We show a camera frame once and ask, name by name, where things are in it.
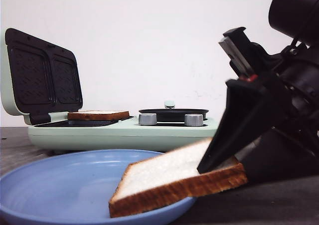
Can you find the blue round plate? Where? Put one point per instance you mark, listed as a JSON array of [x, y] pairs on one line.
[[74, 189]]

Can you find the mint green sandwich maker lid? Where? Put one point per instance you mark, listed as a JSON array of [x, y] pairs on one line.
[[38, 79]]

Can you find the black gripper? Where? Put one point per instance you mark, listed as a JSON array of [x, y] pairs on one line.
[[282, 93]]

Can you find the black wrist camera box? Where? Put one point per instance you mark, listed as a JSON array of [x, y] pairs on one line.
[[237, 46]]

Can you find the silver control knob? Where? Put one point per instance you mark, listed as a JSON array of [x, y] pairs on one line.
[[193, 120], [147, 119]]

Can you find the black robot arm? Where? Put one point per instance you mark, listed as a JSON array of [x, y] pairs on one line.
[[298, 19]]

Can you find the silver left control knob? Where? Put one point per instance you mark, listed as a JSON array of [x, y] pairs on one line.
[[147, 119]]

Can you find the small black frying pan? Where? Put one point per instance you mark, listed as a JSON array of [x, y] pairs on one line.
[[172, 114]]

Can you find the mint green breakfast maker base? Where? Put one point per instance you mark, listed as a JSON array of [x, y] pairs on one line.
[[126, 134]]

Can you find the toast slice with brown crust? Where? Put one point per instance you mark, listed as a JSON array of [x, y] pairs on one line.
[[98, 115]]

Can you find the silver right control knob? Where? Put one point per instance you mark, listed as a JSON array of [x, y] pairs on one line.
[[193, 120]]

